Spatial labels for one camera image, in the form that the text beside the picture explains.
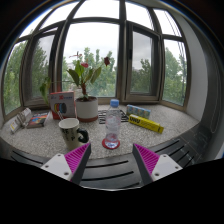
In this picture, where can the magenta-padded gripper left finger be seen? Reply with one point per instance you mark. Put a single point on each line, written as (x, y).
(77, 159)

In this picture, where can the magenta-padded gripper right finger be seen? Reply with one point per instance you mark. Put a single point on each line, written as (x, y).
(147, 160)

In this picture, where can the clear blue-capped water bottle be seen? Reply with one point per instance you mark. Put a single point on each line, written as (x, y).
(113, 125)

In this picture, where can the flat round red coaster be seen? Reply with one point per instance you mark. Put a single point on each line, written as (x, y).
(104, 144)

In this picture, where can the long yellow glue box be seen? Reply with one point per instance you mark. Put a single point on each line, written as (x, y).
(146, 123)

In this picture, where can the black patterned flat pad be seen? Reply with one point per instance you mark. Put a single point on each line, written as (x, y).
(101, 116)

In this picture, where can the potted plant in white pot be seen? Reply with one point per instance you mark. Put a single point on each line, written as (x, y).
(86, 108)

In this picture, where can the red and white cardboard box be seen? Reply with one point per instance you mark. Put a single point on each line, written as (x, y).
(63, 103)

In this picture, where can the brown-framed bay window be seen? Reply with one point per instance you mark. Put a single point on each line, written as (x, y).
(122, 50)

